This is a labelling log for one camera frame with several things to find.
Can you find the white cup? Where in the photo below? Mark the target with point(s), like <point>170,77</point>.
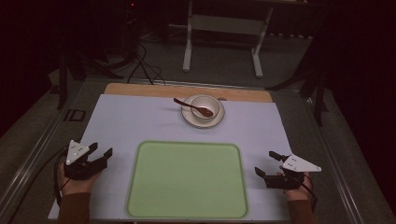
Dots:
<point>205,107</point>

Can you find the white metal stand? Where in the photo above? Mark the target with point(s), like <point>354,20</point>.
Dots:
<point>224,31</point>

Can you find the person's left hand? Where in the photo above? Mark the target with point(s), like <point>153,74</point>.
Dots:
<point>76,184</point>

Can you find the black tripod stand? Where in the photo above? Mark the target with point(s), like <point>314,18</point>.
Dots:
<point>311,77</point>
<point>77,68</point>

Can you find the brown wooden spoon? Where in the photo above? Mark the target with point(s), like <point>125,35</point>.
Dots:
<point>194,108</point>

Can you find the person's right hand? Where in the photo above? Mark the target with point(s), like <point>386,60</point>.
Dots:
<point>297,193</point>

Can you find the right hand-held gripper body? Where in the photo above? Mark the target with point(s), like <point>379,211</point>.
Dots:
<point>291,175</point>

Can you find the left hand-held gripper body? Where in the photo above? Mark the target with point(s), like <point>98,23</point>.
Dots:
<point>81,166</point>

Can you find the white saucer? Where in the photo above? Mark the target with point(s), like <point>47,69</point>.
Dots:
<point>202,111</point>

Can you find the white table mat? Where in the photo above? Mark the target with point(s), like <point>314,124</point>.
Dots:
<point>118,124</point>

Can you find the green tray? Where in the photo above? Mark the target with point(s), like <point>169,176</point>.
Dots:
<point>186,179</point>

